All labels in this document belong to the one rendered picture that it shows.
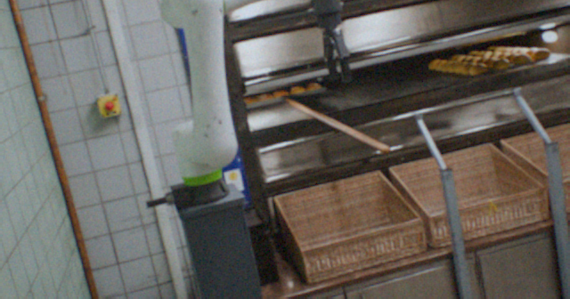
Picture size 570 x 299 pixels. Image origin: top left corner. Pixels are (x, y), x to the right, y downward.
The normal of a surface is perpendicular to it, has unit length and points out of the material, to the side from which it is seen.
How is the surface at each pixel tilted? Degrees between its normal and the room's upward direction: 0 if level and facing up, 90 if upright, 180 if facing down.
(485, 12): 70
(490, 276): 91
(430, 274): 91
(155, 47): 90
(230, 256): 90
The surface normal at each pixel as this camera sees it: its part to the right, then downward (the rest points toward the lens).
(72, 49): 0.20, 0.15
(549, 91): 0.12, -0.18
